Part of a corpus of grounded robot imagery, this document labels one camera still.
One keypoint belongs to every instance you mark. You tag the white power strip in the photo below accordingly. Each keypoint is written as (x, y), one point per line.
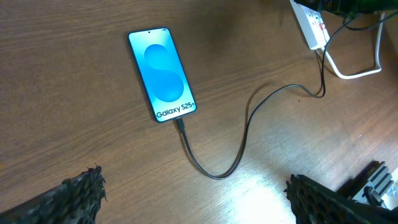
(312, 26)

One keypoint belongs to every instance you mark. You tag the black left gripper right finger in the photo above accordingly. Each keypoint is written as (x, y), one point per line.
(312, 202)

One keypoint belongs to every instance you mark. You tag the grey metal mount bracket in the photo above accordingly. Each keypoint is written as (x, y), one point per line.
(374, 186)

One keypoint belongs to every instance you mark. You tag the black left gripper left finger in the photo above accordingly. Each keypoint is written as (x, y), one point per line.
(75, 200)

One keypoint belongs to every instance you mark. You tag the blue Galaxy smartphone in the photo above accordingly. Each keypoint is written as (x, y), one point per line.
(161, 70)

